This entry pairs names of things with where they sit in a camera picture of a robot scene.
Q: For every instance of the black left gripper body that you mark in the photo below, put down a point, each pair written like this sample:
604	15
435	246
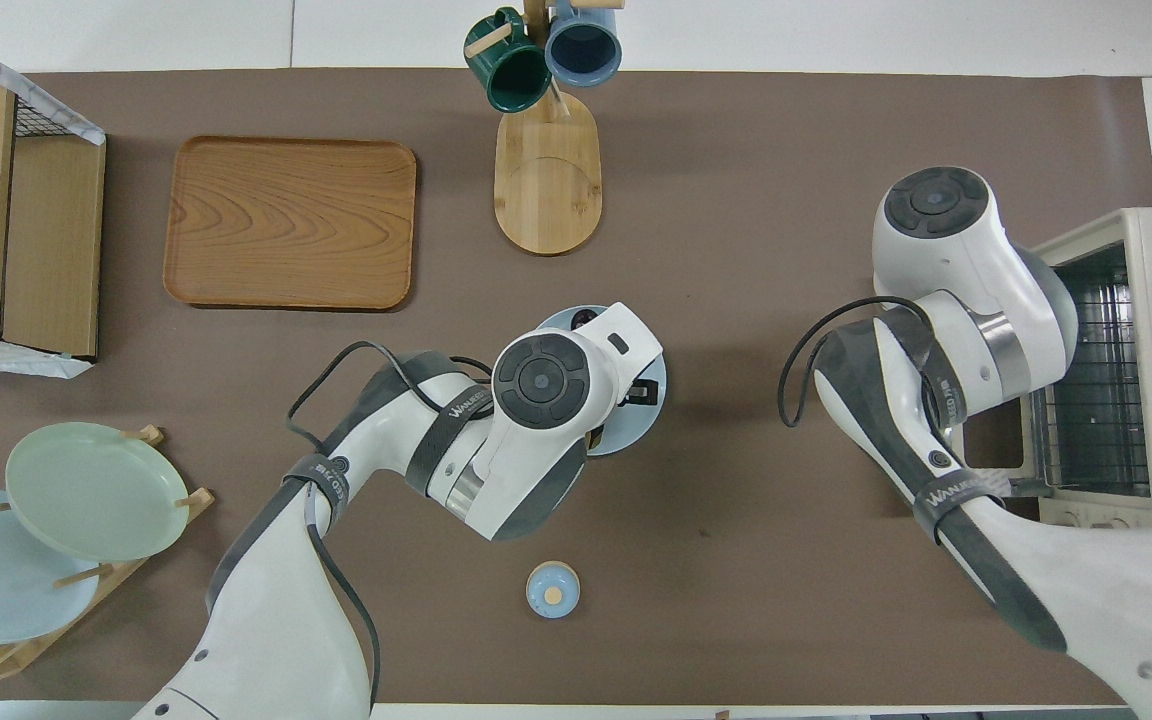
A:
639	392

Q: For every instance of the light blue round plate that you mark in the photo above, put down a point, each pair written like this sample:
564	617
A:
648	425

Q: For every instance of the dark purple eggplant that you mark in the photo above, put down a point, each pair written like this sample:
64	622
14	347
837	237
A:
586	320

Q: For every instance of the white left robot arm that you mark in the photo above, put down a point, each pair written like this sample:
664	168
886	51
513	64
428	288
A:
276	620

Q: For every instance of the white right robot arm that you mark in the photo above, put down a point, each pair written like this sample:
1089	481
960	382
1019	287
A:
946	260

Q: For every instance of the brown table mat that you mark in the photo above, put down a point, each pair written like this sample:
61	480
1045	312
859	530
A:
736	200

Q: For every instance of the wooden mug tree stand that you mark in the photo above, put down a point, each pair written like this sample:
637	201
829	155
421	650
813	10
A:
548	190

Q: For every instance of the dark green mug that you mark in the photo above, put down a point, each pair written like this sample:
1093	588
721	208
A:
511	75

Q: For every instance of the blue mug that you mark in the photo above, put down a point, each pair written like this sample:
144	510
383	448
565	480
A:
584	50

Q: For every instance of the rectangular wooden tray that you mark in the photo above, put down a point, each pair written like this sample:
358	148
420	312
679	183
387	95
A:
291	222

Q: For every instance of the wooden plate rack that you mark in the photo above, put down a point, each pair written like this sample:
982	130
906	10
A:
151	545

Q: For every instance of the pale green plate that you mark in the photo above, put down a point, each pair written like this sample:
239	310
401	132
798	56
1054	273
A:
96	490

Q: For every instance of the wooden two-step shelf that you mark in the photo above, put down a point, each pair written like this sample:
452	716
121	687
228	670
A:
46	250

